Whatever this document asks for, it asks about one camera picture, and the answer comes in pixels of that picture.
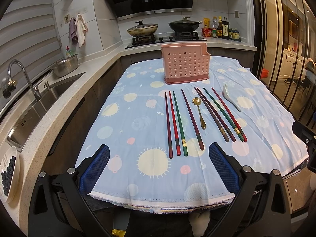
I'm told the black gas stove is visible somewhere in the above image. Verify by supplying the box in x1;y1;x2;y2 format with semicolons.
125;32;207;49

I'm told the white hanging towel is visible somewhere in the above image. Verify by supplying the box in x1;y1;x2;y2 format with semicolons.
75;14;88;47

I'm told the maroon chopstick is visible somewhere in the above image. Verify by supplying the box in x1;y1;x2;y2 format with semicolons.
181;89;205;150

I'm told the beige wok with lid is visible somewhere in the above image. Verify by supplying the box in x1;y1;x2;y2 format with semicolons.
127;20;158;38

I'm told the pink perforated utensil holder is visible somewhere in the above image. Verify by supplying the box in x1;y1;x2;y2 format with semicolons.
161;42;211;85

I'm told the teal condiment jar set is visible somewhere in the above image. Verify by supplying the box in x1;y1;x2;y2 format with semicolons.
229;28;241;42

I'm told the dark red chopstick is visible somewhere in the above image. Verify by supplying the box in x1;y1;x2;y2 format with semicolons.
165;92;173;159

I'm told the stainless steel pot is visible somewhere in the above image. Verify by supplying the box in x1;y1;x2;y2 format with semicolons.
53;54;79;78

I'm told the white ceramic soup spoon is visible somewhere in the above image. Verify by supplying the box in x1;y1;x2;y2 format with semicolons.
223;84;242;112

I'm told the green chopstick gold band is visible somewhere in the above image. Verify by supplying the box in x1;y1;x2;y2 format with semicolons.
172;91;188;157

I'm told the dark purple chopstick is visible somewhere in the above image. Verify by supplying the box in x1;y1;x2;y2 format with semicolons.
197;88;236;142

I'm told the dark soy sauce bottle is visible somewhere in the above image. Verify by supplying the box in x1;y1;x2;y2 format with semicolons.
222;17;230;40

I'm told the bright red chopstick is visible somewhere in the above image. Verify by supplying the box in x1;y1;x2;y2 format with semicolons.
169;91;181;156

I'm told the gold flower spoon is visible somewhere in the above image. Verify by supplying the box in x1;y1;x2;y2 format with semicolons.
192;97;206;130

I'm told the purple hanging cloth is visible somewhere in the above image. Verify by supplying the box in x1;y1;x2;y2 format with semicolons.
69;17;78;43

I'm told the blue patterned tablecloth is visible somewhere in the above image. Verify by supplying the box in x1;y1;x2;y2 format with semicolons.
77;56;308;213

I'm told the red instant noodle cup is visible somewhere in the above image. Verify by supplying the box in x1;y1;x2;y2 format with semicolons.
202;28;213;38

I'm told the dark brown chopstick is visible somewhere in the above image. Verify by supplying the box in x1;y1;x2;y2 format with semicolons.
195;88;229;142

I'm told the white plate of blueberries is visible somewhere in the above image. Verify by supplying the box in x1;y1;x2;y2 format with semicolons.
1;147;20;204

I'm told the clear plastic bottle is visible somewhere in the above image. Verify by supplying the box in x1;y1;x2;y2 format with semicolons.
211;16;218;29

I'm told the yellow seasoning packet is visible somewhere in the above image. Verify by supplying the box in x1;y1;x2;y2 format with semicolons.
203;18;210;28

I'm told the black wok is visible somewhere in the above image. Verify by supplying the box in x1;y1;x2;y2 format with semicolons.
169;17;203;32

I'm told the chrome kitchen faucet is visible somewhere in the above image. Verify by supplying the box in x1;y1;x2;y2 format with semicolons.
2;59;43;102

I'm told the green dish soap bottle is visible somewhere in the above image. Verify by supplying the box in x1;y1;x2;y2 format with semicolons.
66;46;74;57

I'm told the brown sauce bottle yellow cap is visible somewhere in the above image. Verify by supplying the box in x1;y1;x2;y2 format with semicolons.
217;16;223;38

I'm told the stainless steel sink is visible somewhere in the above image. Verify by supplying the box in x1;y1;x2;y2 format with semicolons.
6;73;84;152

